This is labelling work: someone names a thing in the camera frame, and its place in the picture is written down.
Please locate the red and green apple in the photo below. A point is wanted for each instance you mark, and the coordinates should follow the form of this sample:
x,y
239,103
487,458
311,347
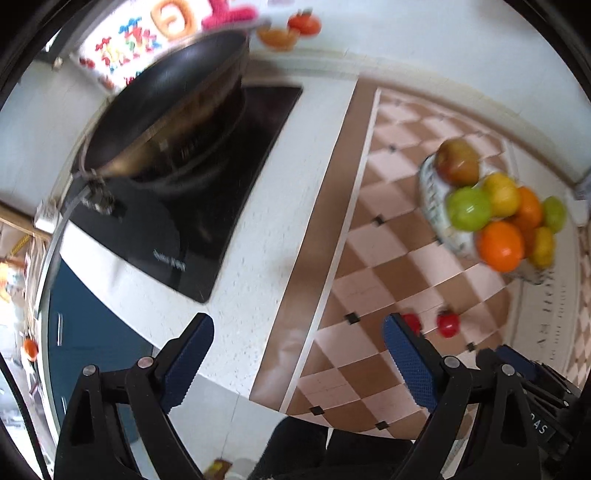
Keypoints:
x,y
457,161

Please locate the wooden side shelf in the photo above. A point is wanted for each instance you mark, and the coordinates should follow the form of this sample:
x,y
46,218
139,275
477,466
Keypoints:
x,y
16,267

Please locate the oval floral ceramic plate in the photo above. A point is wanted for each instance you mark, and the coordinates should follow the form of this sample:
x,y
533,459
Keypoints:
x,y
443,217

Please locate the small orange on shelf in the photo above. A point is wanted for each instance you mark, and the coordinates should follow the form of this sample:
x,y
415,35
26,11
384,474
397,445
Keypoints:
x,y
30,349

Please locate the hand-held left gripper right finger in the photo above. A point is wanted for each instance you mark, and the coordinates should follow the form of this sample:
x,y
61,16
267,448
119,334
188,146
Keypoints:
x,y
411,360

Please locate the black glass gas stove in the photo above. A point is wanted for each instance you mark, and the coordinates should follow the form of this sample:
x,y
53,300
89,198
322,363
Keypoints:
x,y
221,207

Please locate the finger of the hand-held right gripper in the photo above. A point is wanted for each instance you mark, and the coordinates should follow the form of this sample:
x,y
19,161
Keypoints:
x,y
519,362

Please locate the colourful wall sticker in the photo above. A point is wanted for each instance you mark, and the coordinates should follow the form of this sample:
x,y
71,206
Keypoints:
x,y
184,23

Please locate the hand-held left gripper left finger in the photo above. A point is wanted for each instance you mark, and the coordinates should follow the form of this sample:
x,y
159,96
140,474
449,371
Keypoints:
x,y
187,360

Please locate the bright orange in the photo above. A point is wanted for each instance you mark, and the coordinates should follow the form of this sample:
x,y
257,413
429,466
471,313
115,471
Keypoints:
x,y
501,247

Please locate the checkered brown table mat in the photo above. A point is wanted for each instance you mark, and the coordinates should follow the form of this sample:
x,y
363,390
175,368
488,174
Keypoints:
x,y
369,258

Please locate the red cherry tomato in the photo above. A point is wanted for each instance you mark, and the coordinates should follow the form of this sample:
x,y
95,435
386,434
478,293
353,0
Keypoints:
x,y
414,321
448,324

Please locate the dark reddish orange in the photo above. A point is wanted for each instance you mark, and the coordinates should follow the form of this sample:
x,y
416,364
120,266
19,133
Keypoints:
x,y
528,210

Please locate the person's legs dark pants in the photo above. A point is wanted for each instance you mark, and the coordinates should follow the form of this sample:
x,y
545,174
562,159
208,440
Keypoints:
x,y
300,452

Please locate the yellow lemon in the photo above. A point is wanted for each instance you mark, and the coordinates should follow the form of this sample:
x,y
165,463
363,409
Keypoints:
x,y
501,194
542,247

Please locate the small white cup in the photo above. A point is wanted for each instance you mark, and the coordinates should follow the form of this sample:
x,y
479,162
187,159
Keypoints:
x,y
46,214

